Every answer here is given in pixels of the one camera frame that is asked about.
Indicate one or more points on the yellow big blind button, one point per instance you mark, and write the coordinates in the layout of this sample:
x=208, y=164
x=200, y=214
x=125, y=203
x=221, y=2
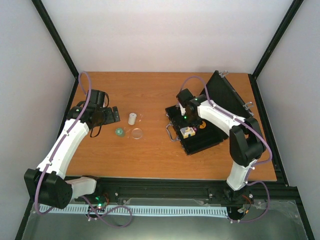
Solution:
x=203, y=125

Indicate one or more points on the controller circuit board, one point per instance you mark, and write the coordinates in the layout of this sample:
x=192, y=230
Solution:
x=248, y=200
x=100, y=202

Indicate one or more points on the black aluminium frame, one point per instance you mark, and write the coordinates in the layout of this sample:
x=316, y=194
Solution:
x=165, y=188

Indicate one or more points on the clear dealer button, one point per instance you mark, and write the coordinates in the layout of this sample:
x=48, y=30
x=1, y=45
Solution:
x=137, y=133

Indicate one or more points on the right controller circuit board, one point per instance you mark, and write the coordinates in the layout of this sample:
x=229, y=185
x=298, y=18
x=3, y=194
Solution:
x=248, y=200

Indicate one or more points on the green poker chip stack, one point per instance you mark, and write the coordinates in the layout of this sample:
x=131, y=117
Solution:
x=120, y=132

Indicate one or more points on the left controller circuit board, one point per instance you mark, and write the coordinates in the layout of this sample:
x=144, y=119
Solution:
x=100, y=202

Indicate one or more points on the black poker set case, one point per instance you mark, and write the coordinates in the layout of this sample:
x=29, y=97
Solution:
x=223, y=94

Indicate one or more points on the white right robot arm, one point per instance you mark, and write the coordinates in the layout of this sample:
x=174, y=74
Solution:
x=246, y=143

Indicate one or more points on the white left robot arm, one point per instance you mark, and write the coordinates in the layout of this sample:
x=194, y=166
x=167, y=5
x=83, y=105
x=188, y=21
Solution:
x=65, y=140

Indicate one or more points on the white slotted cable duct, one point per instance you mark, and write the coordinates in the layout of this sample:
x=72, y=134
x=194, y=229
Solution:
x=147, y=211

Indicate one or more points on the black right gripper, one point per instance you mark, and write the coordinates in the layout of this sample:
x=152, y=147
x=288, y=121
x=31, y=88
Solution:
x=178, y=121

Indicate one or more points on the playing card deck box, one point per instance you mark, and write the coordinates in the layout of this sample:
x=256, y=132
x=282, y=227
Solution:
x=187, y=132

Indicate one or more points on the white poker chip stack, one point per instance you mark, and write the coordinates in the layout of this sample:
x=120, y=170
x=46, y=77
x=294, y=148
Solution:
x=132, y=118

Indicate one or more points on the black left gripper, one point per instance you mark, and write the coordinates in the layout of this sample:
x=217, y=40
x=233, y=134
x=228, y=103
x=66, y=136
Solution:
x=111, y=118

